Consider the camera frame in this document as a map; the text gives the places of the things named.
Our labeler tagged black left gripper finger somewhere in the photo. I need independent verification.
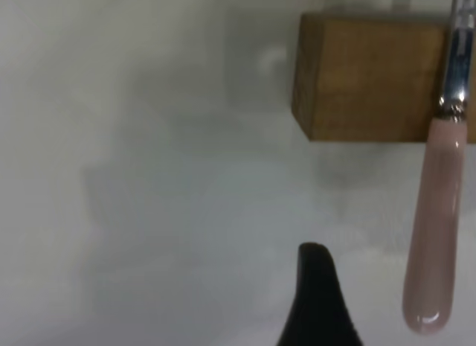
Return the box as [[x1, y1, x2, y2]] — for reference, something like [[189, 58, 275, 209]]
[[277, 243, 364, 346]]

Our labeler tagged pink handled metal spoon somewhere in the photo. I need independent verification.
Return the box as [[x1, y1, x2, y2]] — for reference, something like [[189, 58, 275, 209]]
[[402, 0, 476, 336]]

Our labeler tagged arched wooden block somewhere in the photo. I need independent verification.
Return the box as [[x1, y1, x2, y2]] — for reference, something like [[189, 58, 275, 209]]
[[292, 11, 476, 142]]

